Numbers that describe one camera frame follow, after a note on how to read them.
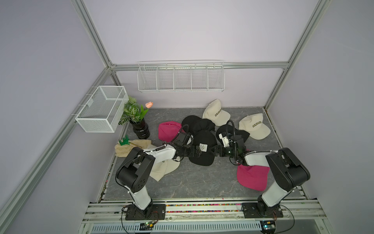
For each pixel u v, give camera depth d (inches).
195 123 40.3
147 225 28.0
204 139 36.9
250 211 28.9
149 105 33.9
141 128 37.9
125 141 39.4
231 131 43.3
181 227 62.1
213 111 44.2
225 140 34.1
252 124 41.3
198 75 39.0
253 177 33.1
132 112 32.5
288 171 19.2
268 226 28.4
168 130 38.9
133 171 18.6
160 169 33.6
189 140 30.4
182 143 29.1
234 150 29.6
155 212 29.1
